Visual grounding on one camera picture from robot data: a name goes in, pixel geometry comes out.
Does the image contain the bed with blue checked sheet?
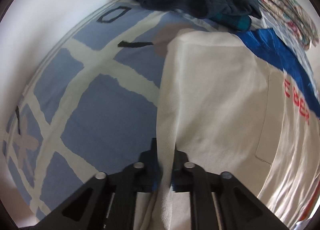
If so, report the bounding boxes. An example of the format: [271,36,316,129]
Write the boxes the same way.
[2,0,315,223]

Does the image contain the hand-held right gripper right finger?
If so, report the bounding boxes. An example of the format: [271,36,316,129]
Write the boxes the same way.
[171,145,292,230]

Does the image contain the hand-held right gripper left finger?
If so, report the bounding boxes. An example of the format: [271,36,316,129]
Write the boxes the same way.
[32,137,158,230]

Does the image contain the folded floral quilt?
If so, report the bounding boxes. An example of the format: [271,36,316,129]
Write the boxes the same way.
[244,0,319,51]

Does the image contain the cream jacket with blue collar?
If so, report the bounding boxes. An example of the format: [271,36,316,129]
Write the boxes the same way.
[150,28,320,230]

